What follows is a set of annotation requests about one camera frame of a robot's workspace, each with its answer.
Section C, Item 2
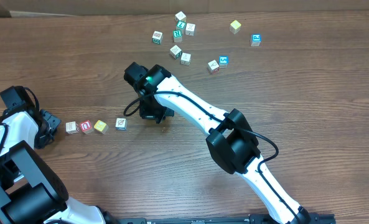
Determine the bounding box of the white picture block upper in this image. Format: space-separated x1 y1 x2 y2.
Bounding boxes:
185 23 195 36

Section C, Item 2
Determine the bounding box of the yellow block far right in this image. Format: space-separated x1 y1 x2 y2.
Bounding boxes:
229 20 241 34

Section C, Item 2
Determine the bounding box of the green letter B block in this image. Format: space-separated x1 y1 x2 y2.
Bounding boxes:
152 31 163 45

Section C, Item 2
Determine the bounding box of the red letter U block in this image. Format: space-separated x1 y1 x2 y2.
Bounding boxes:
80 120 94 134

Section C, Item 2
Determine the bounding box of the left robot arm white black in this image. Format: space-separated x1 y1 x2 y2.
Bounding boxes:
0 86 116 223

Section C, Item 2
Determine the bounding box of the yellow top block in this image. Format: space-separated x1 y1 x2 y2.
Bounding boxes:
94 120 109 134

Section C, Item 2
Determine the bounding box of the red edged picture block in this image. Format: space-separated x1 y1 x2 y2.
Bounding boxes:
207 60 220 74

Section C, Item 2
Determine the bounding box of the yellow block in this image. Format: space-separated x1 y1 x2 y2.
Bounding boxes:
94 120 109 134
229 20 241 34

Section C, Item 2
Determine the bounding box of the plain white picture block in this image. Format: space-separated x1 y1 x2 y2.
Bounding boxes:
180 53 191 66

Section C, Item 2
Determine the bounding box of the green letter R block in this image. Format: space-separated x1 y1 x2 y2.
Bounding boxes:
172 30 182 43

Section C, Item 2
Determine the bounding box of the green letter L block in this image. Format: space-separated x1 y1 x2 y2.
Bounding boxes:
175 21 187 32

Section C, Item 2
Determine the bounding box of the blue letter P block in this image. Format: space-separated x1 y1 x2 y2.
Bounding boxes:
250 34 261 47

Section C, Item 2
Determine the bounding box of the white letter I block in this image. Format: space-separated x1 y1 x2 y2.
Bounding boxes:
65 121 79 134

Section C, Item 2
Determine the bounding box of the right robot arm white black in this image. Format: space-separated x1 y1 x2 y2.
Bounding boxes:
124 62 311 223

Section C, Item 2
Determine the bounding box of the blue edged picture block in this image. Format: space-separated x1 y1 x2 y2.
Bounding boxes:
115 118 127 131

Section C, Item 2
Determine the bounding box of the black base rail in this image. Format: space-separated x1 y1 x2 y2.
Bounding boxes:
115 213 337 224

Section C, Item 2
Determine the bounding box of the white top back block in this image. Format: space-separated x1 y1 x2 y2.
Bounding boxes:
175 11 187 22

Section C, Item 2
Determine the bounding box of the blue number 5 block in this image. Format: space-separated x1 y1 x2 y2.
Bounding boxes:
218 55 229 68

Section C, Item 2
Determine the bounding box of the green edged picture block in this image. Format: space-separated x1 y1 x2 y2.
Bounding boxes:
169 45 182 60

